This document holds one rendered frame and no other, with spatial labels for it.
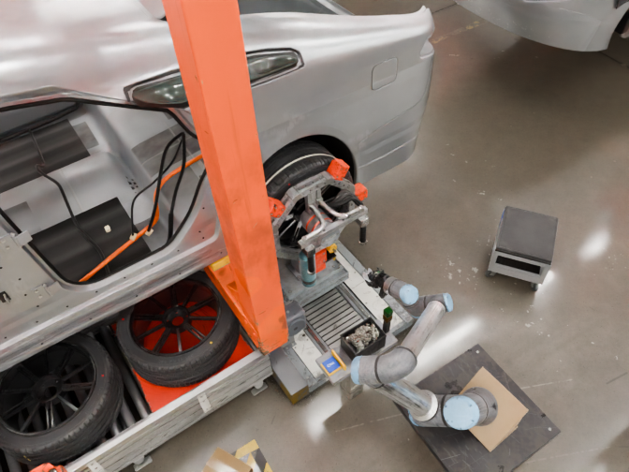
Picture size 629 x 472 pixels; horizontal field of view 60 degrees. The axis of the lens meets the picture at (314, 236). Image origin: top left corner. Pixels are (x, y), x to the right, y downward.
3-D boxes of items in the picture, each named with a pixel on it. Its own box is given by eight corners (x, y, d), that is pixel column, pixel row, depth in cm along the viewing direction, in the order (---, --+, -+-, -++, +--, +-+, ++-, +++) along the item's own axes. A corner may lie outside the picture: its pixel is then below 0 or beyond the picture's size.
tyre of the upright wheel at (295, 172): (311, 225, 355) (344, 137, 319) (332, 248, 342) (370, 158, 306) (222, 241, 314) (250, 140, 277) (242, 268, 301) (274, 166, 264)
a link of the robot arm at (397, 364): (400, 363, 212) (450, 287, 266) (373, 364, 219) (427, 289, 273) (409, 389, 215) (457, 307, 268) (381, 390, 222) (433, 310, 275)
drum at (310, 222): (319, 217, 310) (318, 199, 299) (342, 241, 298) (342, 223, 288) (299, 228, 305) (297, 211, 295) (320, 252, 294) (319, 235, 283)
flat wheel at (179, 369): (187, 272, 353) (179, 249, 335) (263, 326, 324) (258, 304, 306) (104, 345, 321) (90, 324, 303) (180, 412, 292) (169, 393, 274)
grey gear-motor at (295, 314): (275, 295, 361) (270, 262, 335) (311, 341, 338) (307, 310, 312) (251, 308, 355) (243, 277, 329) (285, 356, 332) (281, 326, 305)
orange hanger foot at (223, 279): (228, 258, 327) (219, 219, 301) (274, 319, 298) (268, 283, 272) (204, 272, 321) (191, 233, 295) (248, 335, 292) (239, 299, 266)
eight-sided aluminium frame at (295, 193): (348, 225, 332) (348, 157, 291) (355, 231, 329) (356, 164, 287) (271, 267, 314) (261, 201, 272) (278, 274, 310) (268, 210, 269)
